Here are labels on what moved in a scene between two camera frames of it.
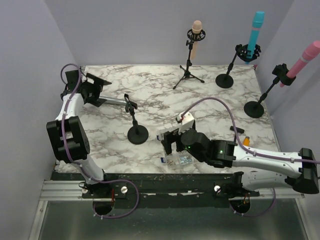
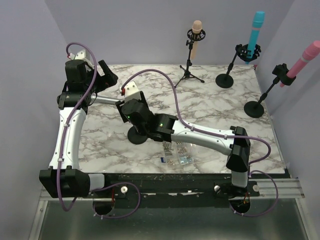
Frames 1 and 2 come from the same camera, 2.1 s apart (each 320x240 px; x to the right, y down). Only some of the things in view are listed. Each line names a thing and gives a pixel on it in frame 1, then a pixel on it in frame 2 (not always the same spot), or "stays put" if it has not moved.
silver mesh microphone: x=113 y=100 stays put
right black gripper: x=171 y=137 to x=142 y=100
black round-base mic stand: x=138 y=134 stays put
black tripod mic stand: x=193 y=37 stays put
